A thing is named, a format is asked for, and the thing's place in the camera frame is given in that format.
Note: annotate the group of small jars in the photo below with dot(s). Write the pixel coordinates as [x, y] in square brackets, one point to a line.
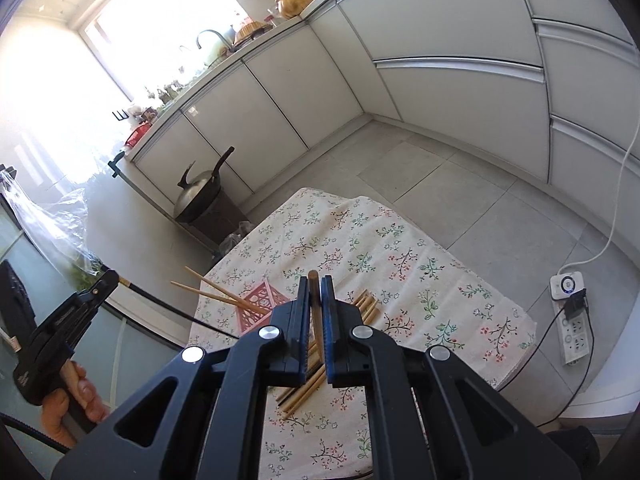
[162, 92]

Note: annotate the metal wok lid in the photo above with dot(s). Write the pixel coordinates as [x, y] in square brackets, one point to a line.
[197, 182]

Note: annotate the grey plastic bag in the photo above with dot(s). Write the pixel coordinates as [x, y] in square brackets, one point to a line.
[235, 240]

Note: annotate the white cabinet with drawers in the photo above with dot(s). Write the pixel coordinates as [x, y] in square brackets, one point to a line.
[450, 35]

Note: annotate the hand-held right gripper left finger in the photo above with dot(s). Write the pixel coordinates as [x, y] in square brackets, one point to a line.
[301, 310]

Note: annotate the orange brown bowl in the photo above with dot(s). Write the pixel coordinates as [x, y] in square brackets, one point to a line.
[248, 31]

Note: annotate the floral tablecloth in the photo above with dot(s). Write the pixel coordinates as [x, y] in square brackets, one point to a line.
[400, 270]

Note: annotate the sink faucet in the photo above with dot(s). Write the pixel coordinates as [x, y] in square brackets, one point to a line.
[210, 32]

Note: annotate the window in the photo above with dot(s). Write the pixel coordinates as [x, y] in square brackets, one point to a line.
[165, 20]

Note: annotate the black pronged rack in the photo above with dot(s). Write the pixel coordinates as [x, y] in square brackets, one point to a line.
[120, 116]

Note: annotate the clear bag of greens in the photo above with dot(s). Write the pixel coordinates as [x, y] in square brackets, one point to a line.
[55, 220]

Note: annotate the black corner clamp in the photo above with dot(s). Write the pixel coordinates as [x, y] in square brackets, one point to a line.
[116, 164]

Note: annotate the person's left hand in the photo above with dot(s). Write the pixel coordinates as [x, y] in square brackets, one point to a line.
[87, 392]

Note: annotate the red basket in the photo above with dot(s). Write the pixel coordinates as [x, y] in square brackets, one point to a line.
[137, 135]

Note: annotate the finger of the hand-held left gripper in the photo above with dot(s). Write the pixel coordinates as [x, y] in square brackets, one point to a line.
[106, 286]

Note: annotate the white cabinet with doors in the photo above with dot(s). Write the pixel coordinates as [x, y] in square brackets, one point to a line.
[260, 105]

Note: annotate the wooden chopstick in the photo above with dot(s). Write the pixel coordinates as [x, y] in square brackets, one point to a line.
[210, 281]
[300, 400]
[356, 301]
[362, 305]
[315, 300]
[369, 310]
[210, 294]

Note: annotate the pink plastic utensil holder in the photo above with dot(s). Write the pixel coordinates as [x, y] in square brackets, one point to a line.
[260, 305]

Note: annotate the dark cloth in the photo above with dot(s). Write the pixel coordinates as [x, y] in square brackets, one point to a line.
[15, 300]

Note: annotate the brown bin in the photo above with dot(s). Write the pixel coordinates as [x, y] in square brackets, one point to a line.
[225, 220]

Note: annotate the black chopstick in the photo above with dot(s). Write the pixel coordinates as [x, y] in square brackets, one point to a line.
[170, 306]

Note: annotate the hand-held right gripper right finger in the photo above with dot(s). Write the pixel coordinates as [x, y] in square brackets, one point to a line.
[328, 320]

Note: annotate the white power strip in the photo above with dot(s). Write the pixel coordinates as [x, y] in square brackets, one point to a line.
[575, 340]

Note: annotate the black wok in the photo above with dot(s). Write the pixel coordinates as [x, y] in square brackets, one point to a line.
[200, 207]

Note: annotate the golden clay pot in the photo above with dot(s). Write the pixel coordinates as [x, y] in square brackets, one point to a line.
[294, 2]

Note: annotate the black plug adapter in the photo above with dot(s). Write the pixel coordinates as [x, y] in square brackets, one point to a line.
[576, 305]

